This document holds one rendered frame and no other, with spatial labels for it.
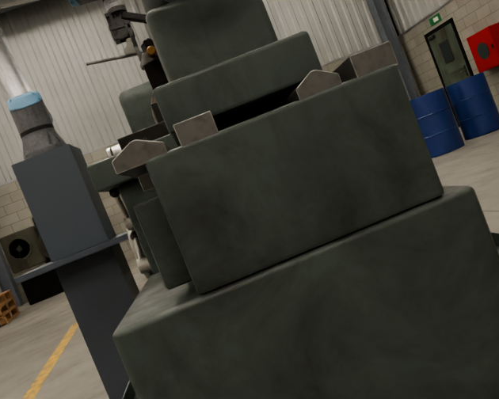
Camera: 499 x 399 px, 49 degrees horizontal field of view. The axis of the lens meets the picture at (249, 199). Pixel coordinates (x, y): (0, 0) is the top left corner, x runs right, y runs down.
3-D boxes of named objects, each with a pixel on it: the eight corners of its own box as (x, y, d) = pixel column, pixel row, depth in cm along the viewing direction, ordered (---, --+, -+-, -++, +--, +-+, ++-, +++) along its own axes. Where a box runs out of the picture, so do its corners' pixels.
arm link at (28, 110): (16, 133, 186) (0, 95, 185) (23, 138, 199) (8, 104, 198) (51, 121, 189) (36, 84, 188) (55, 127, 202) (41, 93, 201)
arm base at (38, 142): (20, 162, 185) (8, 135, 185) (32, 165, 200) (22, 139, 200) (62, 146, 187) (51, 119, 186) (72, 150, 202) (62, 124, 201)
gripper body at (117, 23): (117, 46, 218) (105, 17, 218) (138, 39, 219) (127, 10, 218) (114, 41, 211) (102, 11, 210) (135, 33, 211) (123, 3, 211)
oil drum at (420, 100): (417, 161, 827) (396, 106, 823) (451, 146, 838) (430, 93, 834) (437, 157, 769) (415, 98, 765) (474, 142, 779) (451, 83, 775)
